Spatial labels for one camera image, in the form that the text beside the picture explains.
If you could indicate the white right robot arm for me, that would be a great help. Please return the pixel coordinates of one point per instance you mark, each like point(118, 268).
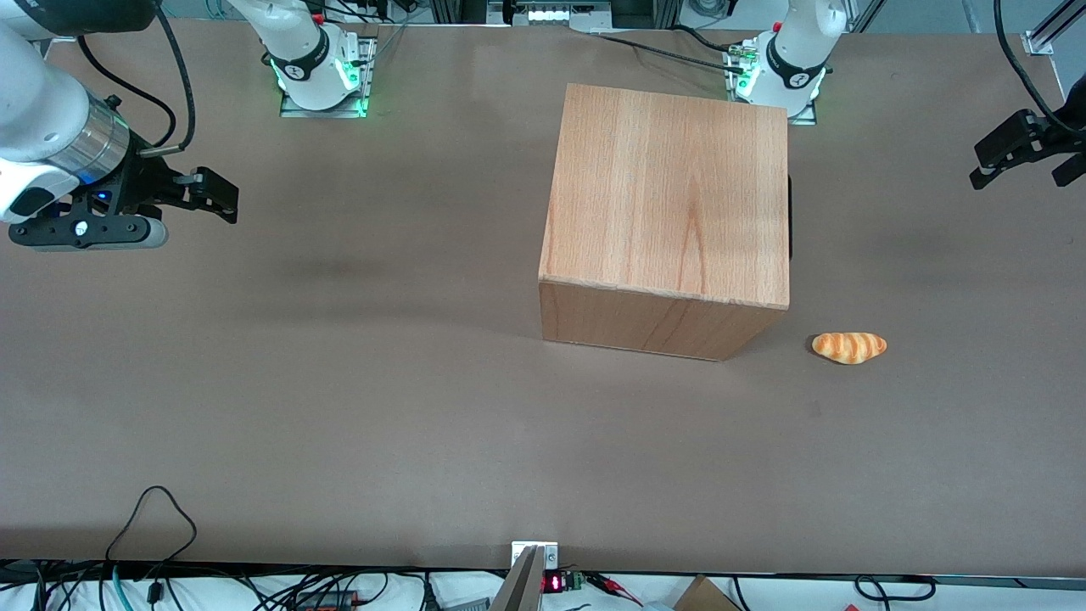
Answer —
point(42, 110)

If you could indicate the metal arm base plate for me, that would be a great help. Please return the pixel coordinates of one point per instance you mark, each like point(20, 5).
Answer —
point(366, 85)
point(806, 114)

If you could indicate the lit white panel device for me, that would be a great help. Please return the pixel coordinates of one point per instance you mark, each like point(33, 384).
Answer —
point(560, 14)

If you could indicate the aluminium frame profile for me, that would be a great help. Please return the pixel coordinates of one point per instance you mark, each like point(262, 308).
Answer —
point(1048, 30)

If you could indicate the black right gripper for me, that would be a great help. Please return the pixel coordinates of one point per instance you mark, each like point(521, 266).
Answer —
point(142, 188)

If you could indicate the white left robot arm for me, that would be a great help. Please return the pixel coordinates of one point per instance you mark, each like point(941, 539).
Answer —
point(793, 59)

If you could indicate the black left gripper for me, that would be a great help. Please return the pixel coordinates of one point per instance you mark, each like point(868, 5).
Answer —
point(1029, 136)

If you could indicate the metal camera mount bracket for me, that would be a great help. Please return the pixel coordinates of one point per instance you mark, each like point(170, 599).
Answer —
point(530, 560)

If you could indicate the brown cardboard piece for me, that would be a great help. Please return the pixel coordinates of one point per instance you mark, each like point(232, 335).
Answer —
point(704, 596)

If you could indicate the red digit display module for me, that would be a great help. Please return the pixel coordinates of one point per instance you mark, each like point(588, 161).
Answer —
point(560, 582)

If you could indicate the wooden drawer cabinet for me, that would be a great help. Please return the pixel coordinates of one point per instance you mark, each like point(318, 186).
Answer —
point(670, 204)

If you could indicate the orange striped toy bread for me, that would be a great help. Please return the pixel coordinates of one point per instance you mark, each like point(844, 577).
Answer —
point(848, 347)

